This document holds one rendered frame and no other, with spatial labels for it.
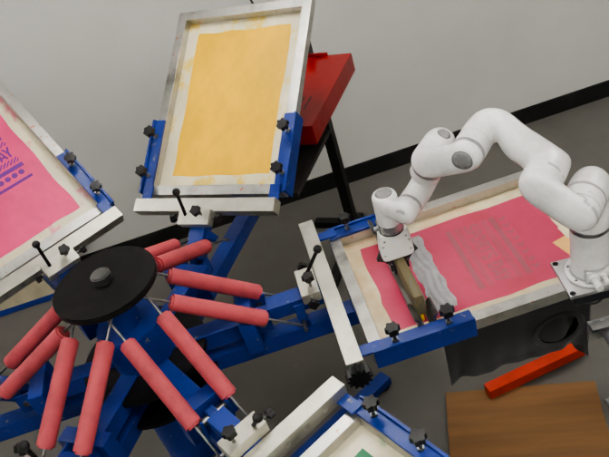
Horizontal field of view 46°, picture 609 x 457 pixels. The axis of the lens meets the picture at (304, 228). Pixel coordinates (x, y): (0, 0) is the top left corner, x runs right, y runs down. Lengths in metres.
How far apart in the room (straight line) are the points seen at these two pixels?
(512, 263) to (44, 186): 1.74
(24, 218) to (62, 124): 1.33
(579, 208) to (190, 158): 1.55
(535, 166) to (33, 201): 1.89
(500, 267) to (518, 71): 2.38
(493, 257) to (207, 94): 1.26
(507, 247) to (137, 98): 2.35
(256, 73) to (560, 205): 1.44
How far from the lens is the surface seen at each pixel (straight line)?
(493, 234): 2.43
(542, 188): 1.72
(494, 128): 1.82
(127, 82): 4.01
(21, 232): 2.86
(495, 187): 2.57
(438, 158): 1.79
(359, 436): 1.96
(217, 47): 2.96
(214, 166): 2.72
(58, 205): 2.89
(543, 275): 2.27
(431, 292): 2.25
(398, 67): 4.22
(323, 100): 3.07
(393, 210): 2.05
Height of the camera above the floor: 2.53
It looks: 37 degrees down
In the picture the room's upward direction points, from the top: 18 degrees counter-clockwise
